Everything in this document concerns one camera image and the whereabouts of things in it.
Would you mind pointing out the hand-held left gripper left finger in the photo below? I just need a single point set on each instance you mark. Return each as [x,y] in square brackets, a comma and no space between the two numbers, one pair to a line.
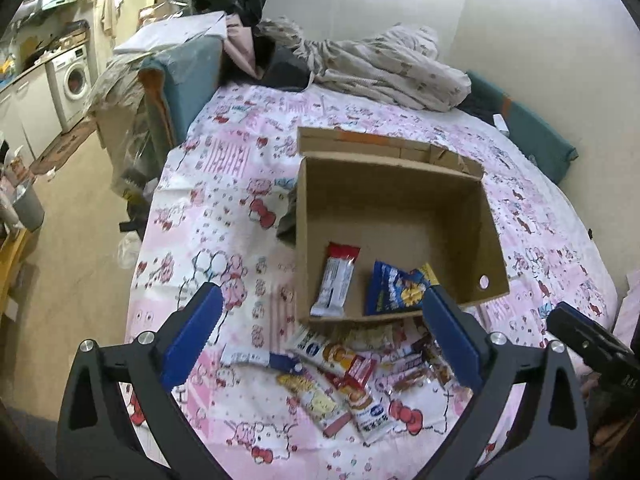
[195,330]

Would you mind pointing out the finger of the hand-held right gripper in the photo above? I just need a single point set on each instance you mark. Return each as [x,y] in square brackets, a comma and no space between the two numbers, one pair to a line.
[580,330]

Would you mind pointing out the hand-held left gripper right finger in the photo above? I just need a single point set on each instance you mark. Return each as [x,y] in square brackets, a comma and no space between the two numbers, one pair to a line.
[450,335]

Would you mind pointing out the white red bowl print packet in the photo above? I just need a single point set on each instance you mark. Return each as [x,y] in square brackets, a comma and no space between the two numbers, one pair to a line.
[372,412]

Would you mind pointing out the brown cardboard box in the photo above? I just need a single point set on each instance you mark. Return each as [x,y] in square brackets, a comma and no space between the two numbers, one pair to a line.
[395,210]

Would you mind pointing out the blue yellow snack packet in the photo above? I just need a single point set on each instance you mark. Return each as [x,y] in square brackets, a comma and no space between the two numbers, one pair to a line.
[397,290]

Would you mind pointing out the white plastic bag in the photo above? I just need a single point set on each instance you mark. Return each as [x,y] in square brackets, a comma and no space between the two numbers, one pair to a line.
[127,250]

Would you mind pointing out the white red snack bar packet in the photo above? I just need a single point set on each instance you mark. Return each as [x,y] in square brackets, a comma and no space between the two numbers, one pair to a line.
[334,280]

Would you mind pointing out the pile of snack packets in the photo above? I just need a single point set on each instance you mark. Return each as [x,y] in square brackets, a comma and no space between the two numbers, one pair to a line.
[320,390]

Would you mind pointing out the dark grey cloth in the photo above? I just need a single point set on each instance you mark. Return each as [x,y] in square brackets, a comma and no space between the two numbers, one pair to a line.
[287,220]

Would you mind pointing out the teal orange cushion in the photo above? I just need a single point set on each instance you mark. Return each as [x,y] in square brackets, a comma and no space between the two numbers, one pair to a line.
[182,77]
[530,127]

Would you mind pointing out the grey bucket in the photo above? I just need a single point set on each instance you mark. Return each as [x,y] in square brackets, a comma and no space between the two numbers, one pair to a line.
[27,205]

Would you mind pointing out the clear plastic bag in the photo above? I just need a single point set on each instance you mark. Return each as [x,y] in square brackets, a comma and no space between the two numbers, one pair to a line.
[125,120]

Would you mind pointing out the brown door mat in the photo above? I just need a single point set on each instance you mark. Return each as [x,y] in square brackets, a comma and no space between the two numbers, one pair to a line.
[62,146]

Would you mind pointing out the black cloth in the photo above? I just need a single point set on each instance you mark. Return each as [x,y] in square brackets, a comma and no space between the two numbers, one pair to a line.
[285,70]

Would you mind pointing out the beige printed quilt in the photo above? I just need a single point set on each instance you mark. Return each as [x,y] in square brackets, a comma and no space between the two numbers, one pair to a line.
[385,67]

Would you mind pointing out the white washing machine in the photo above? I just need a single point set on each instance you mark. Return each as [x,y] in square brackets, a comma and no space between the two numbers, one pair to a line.
[74,82]

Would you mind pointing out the white kitchen cabinet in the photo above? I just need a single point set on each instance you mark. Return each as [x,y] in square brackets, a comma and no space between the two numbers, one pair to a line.
[25,110]

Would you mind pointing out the pink cloth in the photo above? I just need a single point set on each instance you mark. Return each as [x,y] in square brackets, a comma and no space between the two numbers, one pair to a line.
[242,50]

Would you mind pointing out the white paper sheets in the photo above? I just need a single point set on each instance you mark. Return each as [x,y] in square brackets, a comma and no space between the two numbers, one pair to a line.
[170,32]

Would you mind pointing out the hanging beige towel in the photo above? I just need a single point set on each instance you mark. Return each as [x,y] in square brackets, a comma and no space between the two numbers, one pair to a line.
[111,7]

